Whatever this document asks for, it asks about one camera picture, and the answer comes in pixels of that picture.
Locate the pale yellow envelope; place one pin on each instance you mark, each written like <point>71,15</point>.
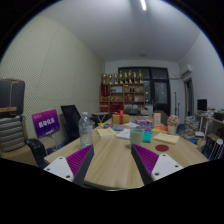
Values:
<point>166,138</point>

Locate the wooden shelf unit with trophies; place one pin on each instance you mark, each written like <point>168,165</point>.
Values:
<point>121,96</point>

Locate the clear plastic water bottle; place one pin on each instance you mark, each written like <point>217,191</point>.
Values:
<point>85,131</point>

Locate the teal notebook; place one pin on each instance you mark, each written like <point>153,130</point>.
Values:
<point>147,136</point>

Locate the yellow gift box red ribbon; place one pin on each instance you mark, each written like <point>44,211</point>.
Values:
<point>120,119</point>

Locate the pink flowers in white pot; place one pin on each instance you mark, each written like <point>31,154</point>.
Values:
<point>173,121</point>

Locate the pale yellow notebook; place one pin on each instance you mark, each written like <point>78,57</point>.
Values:
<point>106,132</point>

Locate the stack of books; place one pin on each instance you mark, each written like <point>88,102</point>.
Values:
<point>191,125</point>

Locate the purple sign board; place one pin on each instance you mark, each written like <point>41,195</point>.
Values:
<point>46,123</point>

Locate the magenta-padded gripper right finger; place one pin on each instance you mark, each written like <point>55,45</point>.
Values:
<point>146,160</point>

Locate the silver ribbed suitcase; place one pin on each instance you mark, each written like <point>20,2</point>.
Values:
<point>10,133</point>

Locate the orange standing card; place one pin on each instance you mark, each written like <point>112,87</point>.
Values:
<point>157,119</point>

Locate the ceiling tube light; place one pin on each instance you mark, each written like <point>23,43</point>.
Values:
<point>143,4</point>

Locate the black tripod stand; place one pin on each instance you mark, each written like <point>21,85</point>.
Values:
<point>175,103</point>

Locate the orange book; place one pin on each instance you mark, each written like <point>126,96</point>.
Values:
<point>160,128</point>

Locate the white paper booklet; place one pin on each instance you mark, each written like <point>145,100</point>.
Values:
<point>124,134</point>

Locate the black suitcase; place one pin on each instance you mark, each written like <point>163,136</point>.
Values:
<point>11,96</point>

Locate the white stool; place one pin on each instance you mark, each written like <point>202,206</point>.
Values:
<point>218,148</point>

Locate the flat round red coaster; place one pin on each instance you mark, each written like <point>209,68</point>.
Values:
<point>162,147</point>

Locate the white wall air conditioner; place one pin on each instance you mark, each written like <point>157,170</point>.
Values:
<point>186,70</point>

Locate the black computer monitor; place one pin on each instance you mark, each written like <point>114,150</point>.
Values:
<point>202,104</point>

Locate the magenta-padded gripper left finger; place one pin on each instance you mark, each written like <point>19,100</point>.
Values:
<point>80,160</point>

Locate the wooden side desk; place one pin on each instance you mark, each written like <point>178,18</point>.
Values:
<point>213,120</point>

